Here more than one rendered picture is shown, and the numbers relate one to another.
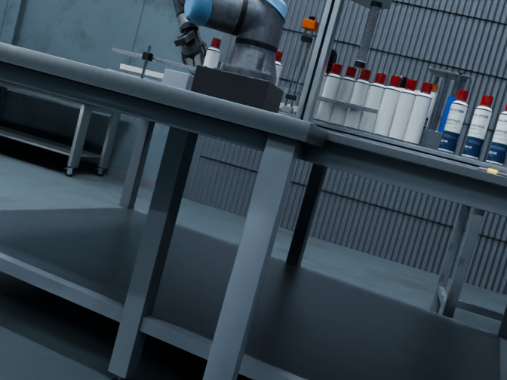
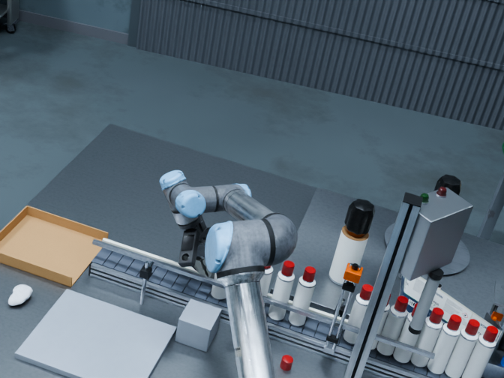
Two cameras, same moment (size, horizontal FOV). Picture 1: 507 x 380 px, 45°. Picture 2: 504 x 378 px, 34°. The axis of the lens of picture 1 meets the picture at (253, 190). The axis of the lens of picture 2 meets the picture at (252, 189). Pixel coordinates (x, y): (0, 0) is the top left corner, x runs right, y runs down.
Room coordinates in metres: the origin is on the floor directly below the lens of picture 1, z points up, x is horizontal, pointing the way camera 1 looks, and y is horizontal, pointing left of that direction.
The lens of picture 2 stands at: (0.40, 0.61, 2.54)
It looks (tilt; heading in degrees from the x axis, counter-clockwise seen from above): 33 degrees down; 349
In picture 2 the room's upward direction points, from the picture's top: 12 degrees clockwise
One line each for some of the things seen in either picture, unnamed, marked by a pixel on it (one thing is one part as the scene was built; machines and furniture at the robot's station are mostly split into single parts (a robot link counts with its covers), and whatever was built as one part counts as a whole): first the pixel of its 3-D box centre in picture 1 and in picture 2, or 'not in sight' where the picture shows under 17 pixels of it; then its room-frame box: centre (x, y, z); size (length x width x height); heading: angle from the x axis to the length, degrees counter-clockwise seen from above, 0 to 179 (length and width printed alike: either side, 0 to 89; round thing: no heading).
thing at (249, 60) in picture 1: (252, 62); not in sight; (1.69, 0.09, 0.97); 0.15 x 0.15 x 0.10
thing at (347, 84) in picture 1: (344, 96); (394, 325); (2.13, -0.22, 0.98); 0.05 x 0.05 x 0.20
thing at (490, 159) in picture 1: (503, 133); not in sight; (1.94, -0.70, 0.98); 0.05 x 0.05 x 0.20
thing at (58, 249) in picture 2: not in sight; (48, 244); (2.53, 0.82, 0.85); 0.30 x 0.26 x 0.04; 69
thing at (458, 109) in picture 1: (454, 121); not in sight; (1.99, -0.56, 0.98); 0.05 x 0.05 x 0.20
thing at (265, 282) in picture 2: not in sight; (261, 283); (2.27, 0.17, 0.98); 0.05 x 0.05 x 0.20
